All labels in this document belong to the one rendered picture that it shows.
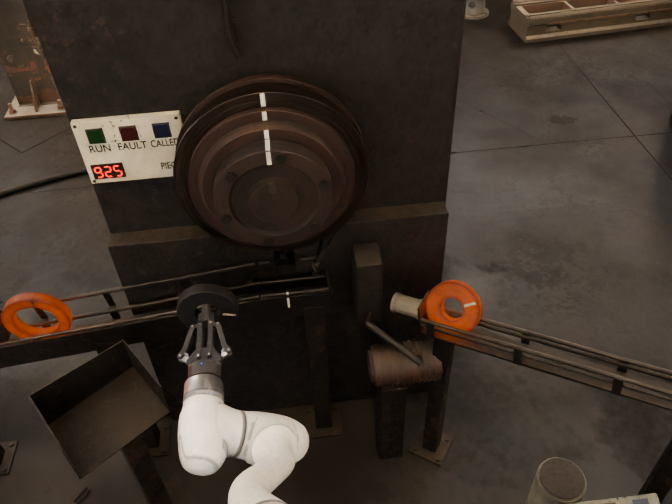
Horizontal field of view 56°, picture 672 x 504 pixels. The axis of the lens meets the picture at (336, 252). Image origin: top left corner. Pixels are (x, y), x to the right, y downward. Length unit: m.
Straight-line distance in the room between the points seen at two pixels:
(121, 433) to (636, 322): 2.04
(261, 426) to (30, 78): 3.41
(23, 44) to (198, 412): 3.30
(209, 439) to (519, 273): 1.89
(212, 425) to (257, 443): 0.10
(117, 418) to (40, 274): 1.54
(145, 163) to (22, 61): 2.79
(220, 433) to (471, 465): 1.15
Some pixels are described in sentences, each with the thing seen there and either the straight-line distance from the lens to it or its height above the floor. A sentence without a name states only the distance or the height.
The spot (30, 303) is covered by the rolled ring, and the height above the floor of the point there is 0.76.
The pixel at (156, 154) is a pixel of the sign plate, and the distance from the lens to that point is 1.69.
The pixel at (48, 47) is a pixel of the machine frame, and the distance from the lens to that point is 1.62.
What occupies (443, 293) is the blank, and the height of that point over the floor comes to 0.74.
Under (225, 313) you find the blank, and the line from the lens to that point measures 1.66.
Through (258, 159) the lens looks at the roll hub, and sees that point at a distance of 1.42.
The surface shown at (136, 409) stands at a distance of 1.81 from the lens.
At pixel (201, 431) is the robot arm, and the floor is 0.87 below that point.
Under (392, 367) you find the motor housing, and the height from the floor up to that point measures 0.52.
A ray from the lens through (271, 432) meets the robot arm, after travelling 1.42.
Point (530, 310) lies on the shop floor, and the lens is 2.81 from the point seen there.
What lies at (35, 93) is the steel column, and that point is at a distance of 4.50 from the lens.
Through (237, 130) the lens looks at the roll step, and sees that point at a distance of 1.45.
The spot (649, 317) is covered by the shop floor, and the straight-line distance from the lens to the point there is 2.94.
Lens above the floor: 2.03
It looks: 43 degrees down
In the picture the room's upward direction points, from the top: 3 degrees counter-clockwise
